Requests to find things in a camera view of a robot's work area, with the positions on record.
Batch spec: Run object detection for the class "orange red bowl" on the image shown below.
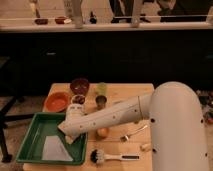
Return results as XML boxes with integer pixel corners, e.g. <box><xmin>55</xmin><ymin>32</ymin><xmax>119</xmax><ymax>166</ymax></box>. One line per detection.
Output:
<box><xmin>44</xmin><ymin>92</ymin><xmax>70</xmax><ymax>112</ymax></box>

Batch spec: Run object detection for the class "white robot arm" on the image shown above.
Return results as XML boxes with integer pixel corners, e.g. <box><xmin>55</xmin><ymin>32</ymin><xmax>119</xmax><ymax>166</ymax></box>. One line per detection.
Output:
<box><xmin>64</xmin><ymin>82</ymin><xmax>209</xmax><ymax>171</ymax></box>

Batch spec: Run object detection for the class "dark maroon bowl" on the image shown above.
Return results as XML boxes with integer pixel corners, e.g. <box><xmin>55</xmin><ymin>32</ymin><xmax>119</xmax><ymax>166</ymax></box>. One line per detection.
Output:
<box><xmin>70</xmin><ymin>78</ymin><xmax>90</xmax><ymax>95</ymax></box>

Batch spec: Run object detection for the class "small white bowl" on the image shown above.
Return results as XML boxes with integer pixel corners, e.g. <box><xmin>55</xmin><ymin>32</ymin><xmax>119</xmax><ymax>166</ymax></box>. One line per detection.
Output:
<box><xmin>71</xmin><ymin>95</ymin><xmax>85</xmax><ymax>105</ymax></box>

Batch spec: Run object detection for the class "red bowl on shelf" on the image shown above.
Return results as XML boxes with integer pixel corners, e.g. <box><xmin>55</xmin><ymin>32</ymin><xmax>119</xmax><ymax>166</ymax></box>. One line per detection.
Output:
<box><xmin>55</xmin><ymin>16</ymin><xmax>67</xmax><ymax>24</ymax></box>

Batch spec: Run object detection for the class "dark bowl on shelf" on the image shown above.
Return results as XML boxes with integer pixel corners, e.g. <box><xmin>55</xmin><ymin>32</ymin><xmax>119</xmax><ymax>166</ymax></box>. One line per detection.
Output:
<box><xmin>34</xmin><ymin>18</ymin><xmax>48</xmax><ymax>25</ymax></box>

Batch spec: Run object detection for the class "green plastic cup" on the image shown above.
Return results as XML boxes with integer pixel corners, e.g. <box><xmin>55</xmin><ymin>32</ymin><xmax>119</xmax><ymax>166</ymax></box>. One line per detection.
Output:
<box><xmin>96</xmin><ymin>82</ymin><xmax>107</xmax><ymax>96</ymax></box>

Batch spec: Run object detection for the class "metal cup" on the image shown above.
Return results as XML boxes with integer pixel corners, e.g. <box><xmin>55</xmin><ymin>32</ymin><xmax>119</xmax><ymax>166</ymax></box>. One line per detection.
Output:
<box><xmin>95</xmin><ymin>95</ymin><xmax>107</xmax><ymax>110</ymax></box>

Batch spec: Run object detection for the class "orange peach fruit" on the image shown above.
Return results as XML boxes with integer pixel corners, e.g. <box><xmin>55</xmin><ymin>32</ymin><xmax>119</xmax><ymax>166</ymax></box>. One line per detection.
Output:
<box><xmin>96</xmin><ymin>128</ymin><xmax>109</xmax><ymax>138</ymax></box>

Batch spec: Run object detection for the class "metal fork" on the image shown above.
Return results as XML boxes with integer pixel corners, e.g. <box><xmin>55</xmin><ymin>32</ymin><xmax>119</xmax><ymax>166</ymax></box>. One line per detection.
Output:
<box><xmin>120</xmin><ymin>125</ymin><xmax>148</xmax><ymax>142</ymax></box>

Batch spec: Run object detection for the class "dish brush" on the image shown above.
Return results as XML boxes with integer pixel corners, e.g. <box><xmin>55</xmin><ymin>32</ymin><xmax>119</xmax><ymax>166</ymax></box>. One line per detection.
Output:
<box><xmin>90</xmin><ymin>149</ymin><xmax>140</xmax><ymax>164</ymax></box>

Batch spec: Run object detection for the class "yellow banana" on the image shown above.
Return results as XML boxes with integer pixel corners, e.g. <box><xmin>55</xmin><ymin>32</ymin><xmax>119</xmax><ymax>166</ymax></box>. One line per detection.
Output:
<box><xmin>140</xmin><ymin>143</ymin><xmax>151</xmax><ymax>152</ymax></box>

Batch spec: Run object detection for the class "green plastic tray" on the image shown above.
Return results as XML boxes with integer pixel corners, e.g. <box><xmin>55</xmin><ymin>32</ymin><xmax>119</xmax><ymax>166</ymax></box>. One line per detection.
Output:
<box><xmin>16</xmin><ymin>112</ymin><xmax>87</xmax><ymax>166</ymax></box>

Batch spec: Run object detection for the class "grey cloth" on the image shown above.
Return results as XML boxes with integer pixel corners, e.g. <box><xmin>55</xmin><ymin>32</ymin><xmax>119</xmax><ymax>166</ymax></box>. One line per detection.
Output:
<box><xmin>42</xmin><ymin>136</ymin><xmax>73</xmax><ymax>161</ymax></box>

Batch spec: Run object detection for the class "black chair frame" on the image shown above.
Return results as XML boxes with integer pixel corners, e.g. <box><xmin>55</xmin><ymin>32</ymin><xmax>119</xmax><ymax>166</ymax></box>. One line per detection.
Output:
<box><xmin>0</xmin><ymin>56</ymin><xmax>36</xmax><ymax>164</ymax></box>

